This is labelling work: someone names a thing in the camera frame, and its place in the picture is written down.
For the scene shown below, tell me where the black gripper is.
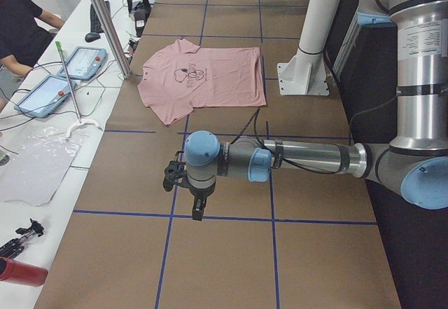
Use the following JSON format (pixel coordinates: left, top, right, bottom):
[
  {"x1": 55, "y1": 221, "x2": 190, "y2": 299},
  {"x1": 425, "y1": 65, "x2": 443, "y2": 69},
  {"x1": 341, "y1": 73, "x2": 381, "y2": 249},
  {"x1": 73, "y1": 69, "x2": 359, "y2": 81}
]
[{"x1": 189, "y1": 187, "x2": 209, "y2": 221}]

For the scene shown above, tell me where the pink Snoopy t-shirt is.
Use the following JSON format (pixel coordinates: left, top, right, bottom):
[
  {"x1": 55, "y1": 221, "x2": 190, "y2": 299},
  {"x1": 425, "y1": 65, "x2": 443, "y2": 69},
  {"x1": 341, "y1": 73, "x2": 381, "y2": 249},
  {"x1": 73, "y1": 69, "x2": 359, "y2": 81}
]
[{"x1": 137, "y1": 38, "x2": 266, "y2": 125}]

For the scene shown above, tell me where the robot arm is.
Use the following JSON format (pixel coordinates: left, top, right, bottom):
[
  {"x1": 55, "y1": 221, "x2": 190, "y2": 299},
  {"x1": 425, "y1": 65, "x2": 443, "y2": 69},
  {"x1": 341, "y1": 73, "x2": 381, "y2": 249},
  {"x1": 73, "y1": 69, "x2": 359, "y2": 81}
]
[{"x1": 165, "y1": 0, "x2": 447, "y2": 221}]

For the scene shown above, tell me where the white clothes hanger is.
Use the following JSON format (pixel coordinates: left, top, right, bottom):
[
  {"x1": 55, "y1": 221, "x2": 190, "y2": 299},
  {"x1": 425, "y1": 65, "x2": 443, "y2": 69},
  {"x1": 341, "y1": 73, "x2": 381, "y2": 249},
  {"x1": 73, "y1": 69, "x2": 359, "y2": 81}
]
[{"x1": 65, "y1": 118, "x2": 102, "y2": 138}]

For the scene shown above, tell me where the clear plastic bag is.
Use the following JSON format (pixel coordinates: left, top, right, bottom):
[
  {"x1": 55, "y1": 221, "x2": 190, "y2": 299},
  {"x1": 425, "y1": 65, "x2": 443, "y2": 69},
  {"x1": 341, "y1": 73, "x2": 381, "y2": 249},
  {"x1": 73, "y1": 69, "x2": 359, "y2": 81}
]
[{"x1": 1, "y1": 126, "x2": 86, "y2": 207}]

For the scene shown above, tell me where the far blue teach pendant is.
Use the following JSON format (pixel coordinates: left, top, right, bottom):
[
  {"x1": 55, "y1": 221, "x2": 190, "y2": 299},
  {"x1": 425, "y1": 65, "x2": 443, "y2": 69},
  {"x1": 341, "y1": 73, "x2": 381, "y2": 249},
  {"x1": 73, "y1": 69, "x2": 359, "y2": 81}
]
[{"x1": 66, "y1": 46, "x2": 107, "y2": 81}]

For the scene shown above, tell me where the blue teach pendant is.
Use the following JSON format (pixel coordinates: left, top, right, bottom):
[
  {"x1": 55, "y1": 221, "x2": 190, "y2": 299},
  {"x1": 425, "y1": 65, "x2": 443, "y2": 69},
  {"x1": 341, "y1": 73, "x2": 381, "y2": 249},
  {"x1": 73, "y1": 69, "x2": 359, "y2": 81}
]
[
  {"x1": 14, "y1": 75, "x2": 70, "y2": 118},
  {"x1": 66, "y1": 46, "x2": 107, "y2": 81}
]

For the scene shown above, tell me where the near blue teach pendant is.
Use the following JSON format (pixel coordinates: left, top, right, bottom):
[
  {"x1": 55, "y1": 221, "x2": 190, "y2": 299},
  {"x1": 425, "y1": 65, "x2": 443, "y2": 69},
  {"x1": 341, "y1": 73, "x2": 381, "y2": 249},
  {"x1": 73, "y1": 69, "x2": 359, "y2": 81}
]
[{"x1": 14, "y1": 75, "x2": 70, "y2": 118}]

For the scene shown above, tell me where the black small tripod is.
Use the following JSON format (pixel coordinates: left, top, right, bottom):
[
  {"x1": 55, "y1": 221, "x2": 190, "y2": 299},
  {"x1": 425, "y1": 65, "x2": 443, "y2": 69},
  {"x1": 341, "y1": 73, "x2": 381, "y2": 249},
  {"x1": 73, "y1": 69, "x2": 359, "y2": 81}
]
[{"x1": 1, "y1": 219, "x2": 44, "y2": 259}]

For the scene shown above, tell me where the black power adapter box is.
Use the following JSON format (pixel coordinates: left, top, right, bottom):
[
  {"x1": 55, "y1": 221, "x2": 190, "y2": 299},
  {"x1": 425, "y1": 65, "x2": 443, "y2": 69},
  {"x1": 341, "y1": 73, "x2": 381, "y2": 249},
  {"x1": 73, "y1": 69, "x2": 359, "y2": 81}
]
[{"x1": 134, "y1": 6, "x2": 151, "y2": 37}]

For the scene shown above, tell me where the red cylinder bottle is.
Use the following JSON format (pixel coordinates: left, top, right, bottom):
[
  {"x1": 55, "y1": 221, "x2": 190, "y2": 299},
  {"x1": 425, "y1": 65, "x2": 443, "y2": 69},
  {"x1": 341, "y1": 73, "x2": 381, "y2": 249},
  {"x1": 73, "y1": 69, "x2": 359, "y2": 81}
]
[{"x1": 1, "y1": 257, "x2": 48, "y2": 287}]

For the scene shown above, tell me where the black computer mouse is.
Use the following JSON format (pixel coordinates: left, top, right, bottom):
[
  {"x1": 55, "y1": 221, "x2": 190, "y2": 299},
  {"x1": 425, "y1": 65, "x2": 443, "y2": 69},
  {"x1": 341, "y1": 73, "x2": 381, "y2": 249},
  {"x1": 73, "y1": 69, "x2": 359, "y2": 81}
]
[{"x1": 85, "y1": 32, "x2": 101, "y2": 43}]

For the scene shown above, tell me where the metal rod with green tip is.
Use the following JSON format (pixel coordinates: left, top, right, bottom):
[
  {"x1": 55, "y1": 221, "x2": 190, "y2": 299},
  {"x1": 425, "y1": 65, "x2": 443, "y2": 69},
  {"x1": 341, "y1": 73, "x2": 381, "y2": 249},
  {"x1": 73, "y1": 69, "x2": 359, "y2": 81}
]
[{"x1": 55, "y1": 41, "x2": 82, "y2": 124}]

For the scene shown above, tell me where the person in black shirt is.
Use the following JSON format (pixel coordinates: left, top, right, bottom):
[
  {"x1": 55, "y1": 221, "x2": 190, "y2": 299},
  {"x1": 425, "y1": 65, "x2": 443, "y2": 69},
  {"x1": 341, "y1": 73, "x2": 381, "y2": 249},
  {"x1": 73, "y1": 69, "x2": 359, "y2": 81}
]
[{"x1": 1, "y1": 0, "x2": 64, "y2": 78}]

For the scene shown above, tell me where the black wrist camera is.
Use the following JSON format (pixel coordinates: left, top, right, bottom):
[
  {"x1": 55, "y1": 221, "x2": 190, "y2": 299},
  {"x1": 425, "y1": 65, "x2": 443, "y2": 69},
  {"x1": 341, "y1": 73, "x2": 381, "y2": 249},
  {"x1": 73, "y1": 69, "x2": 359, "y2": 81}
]
[{"x1": 162, "y1": 151, "x2": 189, "y2": 192}]

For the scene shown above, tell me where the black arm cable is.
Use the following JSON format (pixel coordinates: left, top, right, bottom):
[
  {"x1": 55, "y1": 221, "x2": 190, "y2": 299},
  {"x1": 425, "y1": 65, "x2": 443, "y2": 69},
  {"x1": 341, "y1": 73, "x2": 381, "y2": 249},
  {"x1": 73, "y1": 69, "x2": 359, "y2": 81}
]
[{"x1": 230, "y1": 109, "x2": 342, "y2": 175}]

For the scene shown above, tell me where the white pedestal column with base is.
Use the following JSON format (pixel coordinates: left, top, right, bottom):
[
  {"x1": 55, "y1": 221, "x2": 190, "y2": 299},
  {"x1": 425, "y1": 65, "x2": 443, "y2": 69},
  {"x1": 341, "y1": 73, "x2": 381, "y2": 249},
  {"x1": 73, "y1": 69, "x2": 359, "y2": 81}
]
[{"x1": 277, "y1": 0, "x2": 340, "y2": 96}]

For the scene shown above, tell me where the aluminium frame post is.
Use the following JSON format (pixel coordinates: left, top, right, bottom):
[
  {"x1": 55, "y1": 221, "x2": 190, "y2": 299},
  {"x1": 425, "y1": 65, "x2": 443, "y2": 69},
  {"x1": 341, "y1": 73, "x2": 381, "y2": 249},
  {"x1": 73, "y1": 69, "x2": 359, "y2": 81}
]
[{"x1": 91, "y1": 0, "x2": 132, "y2": 79}]

